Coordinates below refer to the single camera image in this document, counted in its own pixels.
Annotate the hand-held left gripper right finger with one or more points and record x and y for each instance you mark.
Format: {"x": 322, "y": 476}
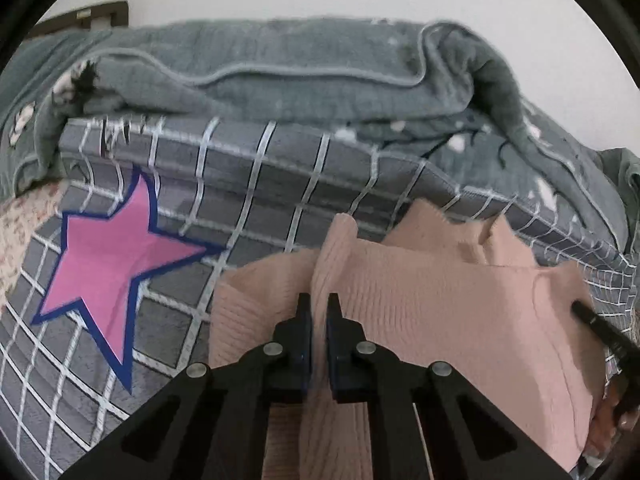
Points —
{"x": 334, "y": 340}

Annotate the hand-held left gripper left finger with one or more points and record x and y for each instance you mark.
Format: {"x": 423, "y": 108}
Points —
{"x": 302, "y": 340}

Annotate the grey-green floral quilt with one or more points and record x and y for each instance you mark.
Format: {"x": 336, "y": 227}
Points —
{"x": 300, "y": 75}

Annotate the person's right hand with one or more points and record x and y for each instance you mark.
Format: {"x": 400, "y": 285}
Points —
{"x": 607, "y": 412}

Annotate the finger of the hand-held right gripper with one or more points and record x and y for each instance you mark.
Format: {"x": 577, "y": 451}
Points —
{"x": 605, "y": 330}

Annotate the grey checked star blanket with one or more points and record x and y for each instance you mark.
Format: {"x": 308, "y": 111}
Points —
{"x": 250, "y": 180}

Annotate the dark wooden headboard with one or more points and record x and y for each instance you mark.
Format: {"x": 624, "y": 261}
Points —
{"x": 100, "y": 14}

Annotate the pink knit sweater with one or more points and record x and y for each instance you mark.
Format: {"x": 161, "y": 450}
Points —
{"x": 425, "y": 300}

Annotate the floral bed sheet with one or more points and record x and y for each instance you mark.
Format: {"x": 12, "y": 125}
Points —
{"x": 20, "y": 230}

